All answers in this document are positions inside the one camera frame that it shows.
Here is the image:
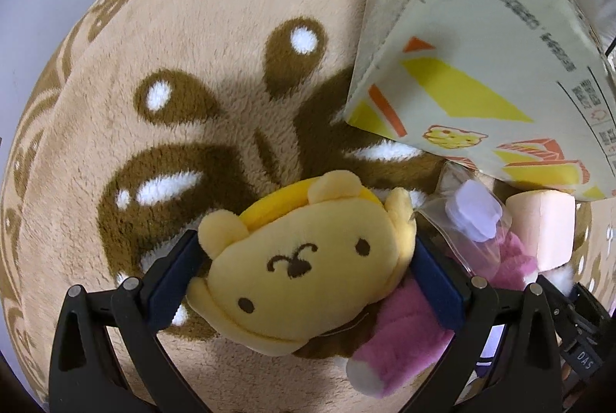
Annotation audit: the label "yellow bear plush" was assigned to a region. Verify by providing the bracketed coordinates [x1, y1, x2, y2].
[186, 170, 417, 357]

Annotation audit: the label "beige butterfly pattern rug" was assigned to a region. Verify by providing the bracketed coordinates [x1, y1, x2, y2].
[1, 0, 615, 400]

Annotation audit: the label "lavender pads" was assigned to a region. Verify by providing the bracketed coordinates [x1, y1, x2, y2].
[418, 161, 512, 279]

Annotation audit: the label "pink fuzzy plush toy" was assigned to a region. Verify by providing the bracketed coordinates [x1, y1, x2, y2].
[345, 231, 538, 399]

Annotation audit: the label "white fluffy plush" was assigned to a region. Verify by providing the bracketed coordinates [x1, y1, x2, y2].
[542, 264, 574, 297]

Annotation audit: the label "cardboard box with yellow print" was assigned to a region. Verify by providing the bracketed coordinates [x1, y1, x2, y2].
[345, 0, 615, 201]

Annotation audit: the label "pink sponge block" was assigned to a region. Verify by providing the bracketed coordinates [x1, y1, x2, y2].
[506, 190, 575, 272]

